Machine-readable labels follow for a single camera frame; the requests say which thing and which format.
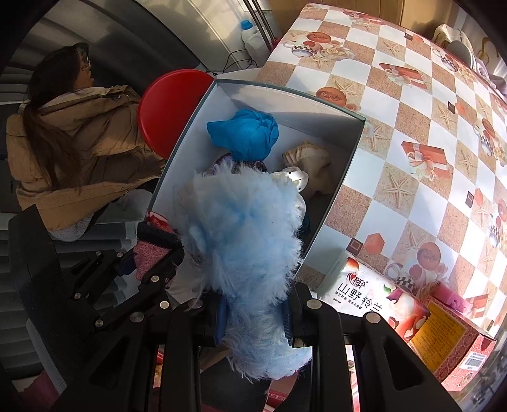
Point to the white plastic bottle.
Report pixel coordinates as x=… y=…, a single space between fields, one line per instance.
x=251 y=39

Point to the beige and grey cloth bundle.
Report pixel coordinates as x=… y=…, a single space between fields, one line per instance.
x=459 y=49

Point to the red round stool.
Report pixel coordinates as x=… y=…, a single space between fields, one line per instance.
x=170 y=107

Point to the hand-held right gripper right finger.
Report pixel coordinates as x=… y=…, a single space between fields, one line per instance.
x=289 y=323

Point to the dark sock with pink band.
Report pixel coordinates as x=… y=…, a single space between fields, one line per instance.
x=152 y=253

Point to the beige sock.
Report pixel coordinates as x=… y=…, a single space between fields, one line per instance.
x=313 y=166

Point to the fluffy light blue sock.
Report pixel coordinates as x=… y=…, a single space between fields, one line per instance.
x=241 y=237

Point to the floral tissue pack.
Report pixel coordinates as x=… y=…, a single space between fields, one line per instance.
x=356 y=293

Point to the red patterned box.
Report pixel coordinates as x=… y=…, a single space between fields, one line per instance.
x=451 y=340

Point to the brown cardboard sheet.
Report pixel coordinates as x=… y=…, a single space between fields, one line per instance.
x=416 y=14

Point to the grey cardboard box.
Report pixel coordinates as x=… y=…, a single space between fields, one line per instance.
x=253 y=99

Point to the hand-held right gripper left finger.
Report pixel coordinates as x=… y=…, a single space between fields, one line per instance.
x=220 y=327

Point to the checkered tablecloth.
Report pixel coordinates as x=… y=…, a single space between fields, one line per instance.
x=416 y=178

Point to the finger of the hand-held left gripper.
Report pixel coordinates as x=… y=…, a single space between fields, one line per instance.
x=154 y=281
x=107 y=261

